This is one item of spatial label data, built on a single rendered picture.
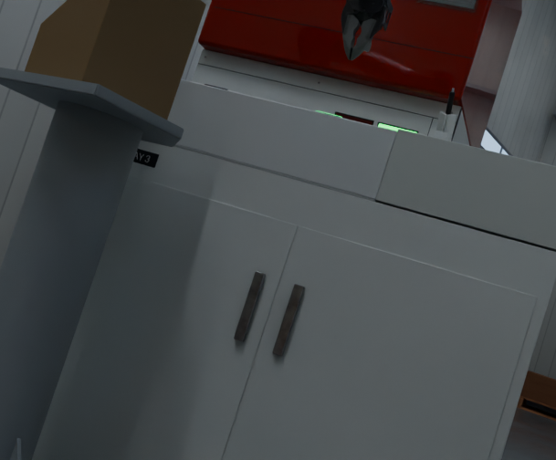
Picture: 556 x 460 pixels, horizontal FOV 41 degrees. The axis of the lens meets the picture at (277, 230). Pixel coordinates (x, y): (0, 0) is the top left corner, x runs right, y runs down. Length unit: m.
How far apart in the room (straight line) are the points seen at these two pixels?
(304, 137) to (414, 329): 0.43
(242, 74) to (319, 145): 0.85
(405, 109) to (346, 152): 0.69
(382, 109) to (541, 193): 0.83
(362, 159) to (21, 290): 0.67
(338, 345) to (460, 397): 0.24
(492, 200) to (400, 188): 0.17
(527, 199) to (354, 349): 0.42
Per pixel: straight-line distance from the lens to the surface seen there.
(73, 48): 1.34
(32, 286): 1.34
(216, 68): 2.34
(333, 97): 2.19
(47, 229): 1.34
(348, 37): 1.59
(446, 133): 1.74
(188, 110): 1.61
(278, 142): 1.51
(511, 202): 1.41
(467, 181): 1.43
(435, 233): 1.41
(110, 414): 1.60
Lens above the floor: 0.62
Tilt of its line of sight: 3 degrees up
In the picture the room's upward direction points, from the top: 18 degrees clockwise
